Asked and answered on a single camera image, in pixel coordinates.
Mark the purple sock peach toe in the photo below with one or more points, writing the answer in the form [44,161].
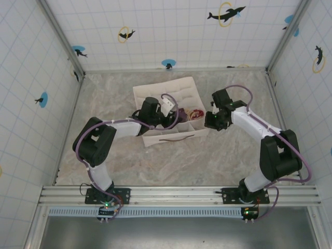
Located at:
[182,116]

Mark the red sock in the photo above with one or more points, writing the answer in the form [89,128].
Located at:
[197,114]

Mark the white fabric organizer box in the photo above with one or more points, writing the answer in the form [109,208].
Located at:
[179,88]

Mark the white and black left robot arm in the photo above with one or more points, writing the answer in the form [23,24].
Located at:
[124,128]

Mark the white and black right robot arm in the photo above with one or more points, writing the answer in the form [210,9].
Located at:
[249,122]

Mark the black shark blue circle decal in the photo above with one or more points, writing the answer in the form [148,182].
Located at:
[77,50]

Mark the aluminium frame rail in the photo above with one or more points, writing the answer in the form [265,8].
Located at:
[284,129]
[68,129]
[129,69]

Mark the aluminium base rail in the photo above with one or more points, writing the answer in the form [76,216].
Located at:
[168,194]

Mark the aluminium frame post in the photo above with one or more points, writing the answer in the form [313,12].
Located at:
[288,36]
[62,39]

